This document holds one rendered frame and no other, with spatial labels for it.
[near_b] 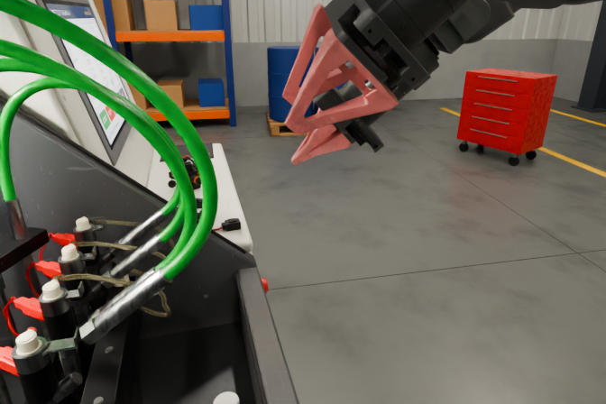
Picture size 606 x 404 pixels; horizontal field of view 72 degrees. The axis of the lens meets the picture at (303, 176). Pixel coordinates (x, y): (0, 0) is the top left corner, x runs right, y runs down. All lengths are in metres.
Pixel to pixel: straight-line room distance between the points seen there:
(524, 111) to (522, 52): 4.34
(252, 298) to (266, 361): 0.14
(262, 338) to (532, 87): 3.95
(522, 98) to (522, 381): 2.89
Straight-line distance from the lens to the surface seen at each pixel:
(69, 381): 0.50
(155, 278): 0.42
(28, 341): 0.47
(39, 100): 0.75
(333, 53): 0.27
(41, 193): 0.75
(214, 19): 5.66
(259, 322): 0.68
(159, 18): 5.69
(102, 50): 0.35
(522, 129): 4.44
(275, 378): 0.60
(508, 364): 2.13
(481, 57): 8.21
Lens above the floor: 1.39
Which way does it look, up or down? 21 degrees down
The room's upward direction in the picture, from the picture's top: straight up
